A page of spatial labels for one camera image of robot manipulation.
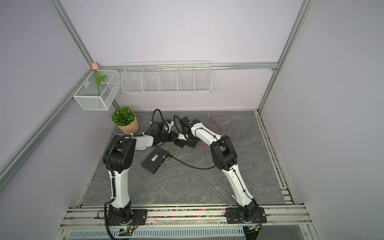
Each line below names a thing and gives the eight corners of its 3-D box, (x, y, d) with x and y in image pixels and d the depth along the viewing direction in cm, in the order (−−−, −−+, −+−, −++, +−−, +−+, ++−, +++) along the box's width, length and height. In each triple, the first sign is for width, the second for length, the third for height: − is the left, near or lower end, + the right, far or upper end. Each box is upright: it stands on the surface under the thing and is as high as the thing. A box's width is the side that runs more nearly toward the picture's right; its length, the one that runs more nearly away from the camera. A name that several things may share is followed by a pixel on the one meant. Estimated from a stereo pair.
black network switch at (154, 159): (141, 166, 93) (140, 164, 91) (157, 147, 101) (157, 145, 100) (153, 174, 90) (152, 172, 88) (169, 153, 98) (169, 152, 97)
